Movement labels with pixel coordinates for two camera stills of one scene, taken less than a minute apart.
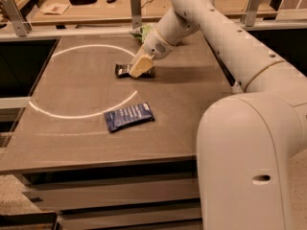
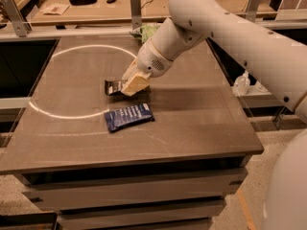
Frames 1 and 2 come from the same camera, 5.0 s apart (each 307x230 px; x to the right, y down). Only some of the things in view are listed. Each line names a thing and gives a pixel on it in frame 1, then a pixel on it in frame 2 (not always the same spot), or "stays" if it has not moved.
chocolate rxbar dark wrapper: [124, 70] to [114, 88]
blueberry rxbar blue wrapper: [129, 116] stays
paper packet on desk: [58, 9] stays
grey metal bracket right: [253, 4] stays
